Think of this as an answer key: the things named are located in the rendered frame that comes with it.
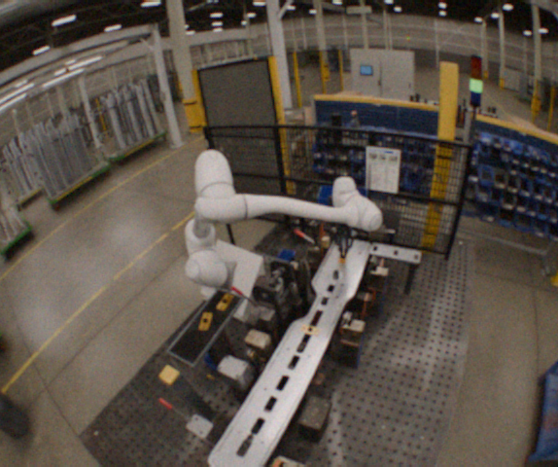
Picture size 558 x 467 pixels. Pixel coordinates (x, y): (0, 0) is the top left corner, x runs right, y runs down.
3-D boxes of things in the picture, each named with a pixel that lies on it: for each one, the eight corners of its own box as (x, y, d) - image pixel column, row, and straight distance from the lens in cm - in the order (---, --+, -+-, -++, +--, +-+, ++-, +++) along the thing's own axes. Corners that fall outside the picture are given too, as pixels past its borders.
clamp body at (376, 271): (379, 321, 169) (389, 278, 142) (360, 316, 170) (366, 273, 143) (383, 309, 174) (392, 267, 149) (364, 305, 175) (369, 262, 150)
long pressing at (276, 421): (257, 490, 108) (257, 490, 106) (202, 461, 114) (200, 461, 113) (372, 243, 170) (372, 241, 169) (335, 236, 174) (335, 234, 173)
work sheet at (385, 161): (398, 195, 189) (401, 149, 176) (364, 189, 191) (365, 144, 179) (398, 193, 191) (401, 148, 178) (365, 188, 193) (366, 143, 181)
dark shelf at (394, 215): (397, 234, 178) (398, 230, 176) (264, 210, 202) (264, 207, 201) (401, 215, 196) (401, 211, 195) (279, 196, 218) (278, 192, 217)
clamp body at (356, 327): (357, 373, 151) (365, 336, 120) (333, 366, 152) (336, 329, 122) (362, 357, 155) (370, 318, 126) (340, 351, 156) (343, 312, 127)
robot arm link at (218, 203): (249, 210, 104) (240, 180, 111) (198, 217, 100) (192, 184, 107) (242, 228, 115) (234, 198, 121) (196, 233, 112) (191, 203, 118)
